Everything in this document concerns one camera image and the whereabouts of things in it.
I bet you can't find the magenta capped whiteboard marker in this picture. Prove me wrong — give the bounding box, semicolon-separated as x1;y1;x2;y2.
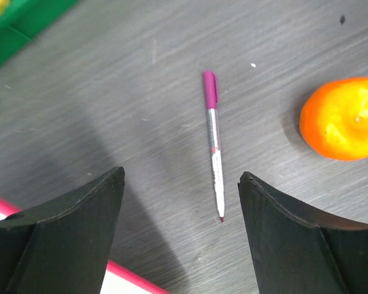
203;70;225;222

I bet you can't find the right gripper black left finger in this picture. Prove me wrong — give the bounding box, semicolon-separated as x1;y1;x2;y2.
0;167;125;293

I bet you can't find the green plastic tray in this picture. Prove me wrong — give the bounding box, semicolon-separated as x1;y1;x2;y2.
0;0;77;66

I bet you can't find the pink framed whiteboard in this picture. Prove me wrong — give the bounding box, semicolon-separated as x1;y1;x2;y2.
0;198;168;294

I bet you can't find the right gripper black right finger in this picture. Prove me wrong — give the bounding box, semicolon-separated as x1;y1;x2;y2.
238;172;368;293

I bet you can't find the orange ball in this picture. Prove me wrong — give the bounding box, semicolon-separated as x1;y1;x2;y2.
299;77;368;161

